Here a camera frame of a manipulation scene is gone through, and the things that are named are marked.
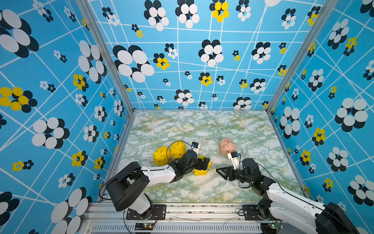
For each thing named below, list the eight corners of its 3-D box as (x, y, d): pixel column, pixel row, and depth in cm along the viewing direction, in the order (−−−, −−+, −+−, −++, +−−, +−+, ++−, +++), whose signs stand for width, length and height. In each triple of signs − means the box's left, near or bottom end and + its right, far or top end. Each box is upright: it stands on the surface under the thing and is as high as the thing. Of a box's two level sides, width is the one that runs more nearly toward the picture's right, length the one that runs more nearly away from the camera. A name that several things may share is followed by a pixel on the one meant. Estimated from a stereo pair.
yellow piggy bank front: (153, 165, 92) (150, 158, 85) (161, 151, 99) (159, 143, 91) (165, 169, 90) (162, 163, 83) (172, 155, 97) (171, 148, 89)
